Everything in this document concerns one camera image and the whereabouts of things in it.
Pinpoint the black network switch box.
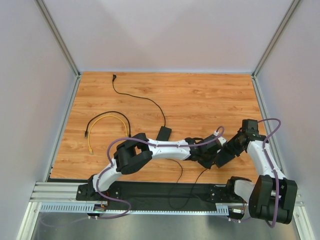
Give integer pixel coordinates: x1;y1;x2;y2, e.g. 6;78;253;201
214;143;236;168

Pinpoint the thin black power cable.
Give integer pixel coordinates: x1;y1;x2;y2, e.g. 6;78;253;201
111;73;208;209

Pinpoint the yellow ethernet cable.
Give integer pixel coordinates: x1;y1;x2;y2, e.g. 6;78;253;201
87;115;129;155

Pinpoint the black ethernet cable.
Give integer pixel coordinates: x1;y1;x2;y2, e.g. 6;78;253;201
83;111;132;139

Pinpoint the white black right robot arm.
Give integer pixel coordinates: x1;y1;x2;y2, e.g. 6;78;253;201
223;119;298;228

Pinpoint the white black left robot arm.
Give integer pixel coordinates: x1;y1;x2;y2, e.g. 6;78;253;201
86;131;227;197

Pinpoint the black power adapter brick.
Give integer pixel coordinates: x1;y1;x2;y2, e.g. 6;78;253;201
156;126;172;142

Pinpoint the black base mat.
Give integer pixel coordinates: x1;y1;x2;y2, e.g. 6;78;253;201
47;177;236;212

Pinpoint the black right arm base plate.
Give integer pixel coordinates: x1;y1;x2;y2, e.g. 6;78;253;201
209;184;239;203

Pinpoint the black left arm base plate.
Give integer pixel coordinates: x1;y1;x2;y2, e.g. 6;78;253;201
75;184;121;201

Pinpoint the right aluminium frame post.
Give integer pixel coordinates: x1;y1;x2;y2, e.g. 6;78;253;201
251;0;302;78

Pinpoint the aluminium frame post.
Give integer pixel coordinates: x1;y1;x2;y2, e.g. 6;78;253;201
34;0;82;77
251;0;302;78

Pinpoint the aluminium frame rail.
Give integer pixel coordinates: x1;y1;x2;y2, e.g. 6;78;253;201
29;181;305;207

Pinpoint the grey slotted cable duct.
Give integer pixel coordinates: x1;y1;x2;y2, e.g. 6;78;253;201
39;202;245;216

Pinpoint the left aluminium frame post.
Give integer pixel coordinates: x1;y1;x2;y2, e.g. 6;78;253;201
34;0;82;77

